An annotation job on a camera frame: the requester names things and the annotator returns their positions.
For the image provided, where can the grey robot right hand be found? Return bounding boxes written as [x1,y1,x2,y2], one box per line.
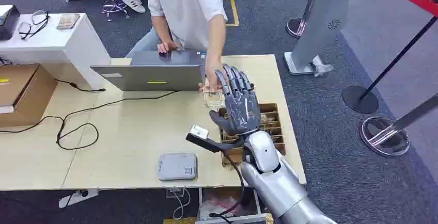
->
[209,64,262,136]

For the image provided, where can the printed card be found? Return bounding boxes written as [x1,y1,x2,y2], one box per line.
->
[200,78,226,109]

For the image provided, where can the card stack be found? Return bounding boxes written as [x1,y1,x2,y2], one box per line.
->
[260,113,279,124]

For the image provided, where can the wooden card box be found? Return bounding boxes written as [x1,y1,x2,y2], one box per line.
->
[218,103,287,167]

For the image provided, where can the person's left hand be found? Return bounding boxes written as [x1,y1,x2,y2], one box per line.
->
[199,59,229,93]

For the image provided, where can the person's hand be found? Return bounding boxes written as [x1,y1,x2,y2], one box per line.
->
[157,40,179,54]
[199,59,229,93]

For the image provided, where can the grey card reader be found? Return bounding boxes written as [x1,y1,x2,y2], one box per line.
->
[158,152,198,182]

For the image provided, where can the crumpled clear plastic bag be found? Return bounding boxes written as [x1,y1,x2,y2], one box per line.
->
[310,55,335,78]

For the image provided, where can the grey laptop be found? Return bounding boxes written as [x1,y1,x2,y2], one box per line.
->
[90,50,207,92]

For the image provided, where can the person's right hand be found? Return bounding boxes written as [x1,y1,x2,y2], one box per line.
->
[157,40,179,54]

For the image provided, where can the small chrome stanchion base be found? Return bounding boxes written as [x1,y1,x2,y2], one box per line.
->
[286,18,307,39]

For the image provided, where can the open drawer with bags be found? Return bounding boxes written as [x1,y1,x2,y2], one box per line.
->
[195,187,271,224]

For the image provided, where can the person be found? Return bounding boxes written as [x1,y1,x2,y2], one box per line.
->
[125,0,229,93]

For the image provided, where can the grey standing panel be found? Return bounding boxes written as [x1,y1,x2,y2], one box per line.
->
[284,0,352,76]

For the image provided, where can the white shoe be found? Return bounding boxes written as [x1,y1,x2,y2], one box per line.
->
[120,0,147,14]

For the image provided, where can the chrome chair base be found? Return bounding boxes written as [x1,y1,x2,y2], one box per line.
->
[101,0,131,22]

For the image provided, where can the white cabinet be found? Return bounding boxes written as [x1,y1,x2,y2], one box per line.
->
[0,12,112,90]

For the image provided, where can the white power strip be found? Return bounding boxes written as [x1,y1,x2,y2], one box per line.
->
[58,189,100,210]

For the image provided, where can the small brown booklet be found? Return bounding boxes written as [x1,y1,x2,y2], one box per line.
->
[56,13,81,30]

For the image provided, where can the brown cardboard box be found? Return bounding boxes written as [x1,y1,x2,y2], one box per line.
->
[0,63,58,129]

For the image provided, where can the black-rimmed glasses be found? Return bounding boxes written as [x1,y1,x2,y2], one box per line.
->
[18,9,51,41]

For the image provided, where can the black device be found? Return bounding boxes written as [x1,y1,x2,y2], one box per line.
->
[0,5,21,41]

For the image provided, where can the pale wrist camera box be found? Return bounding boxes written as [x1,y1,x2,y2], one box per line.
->
[189,124,210,140]

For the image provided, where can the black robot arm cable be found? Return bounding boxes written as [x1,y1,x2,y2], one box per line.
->
[208,150,246,224]

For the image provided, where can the white cable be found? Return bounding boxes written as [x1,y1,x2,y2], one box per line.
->
[166,187,192,221]

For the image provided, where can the black stanchion post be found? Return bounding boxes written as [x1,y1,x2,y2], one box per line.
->
[341,15,438,115]

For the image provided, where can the large chrome stanchion post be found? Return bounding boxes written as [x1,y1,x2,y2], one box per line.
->
[359,93,438,158]

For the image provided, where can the short black cable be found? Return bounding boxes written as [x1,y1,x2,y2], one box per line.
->
[54,78,107,93]

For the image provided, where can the long looped black cable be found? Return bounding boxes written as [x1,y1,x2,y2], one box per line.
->
[0,90,181,151]

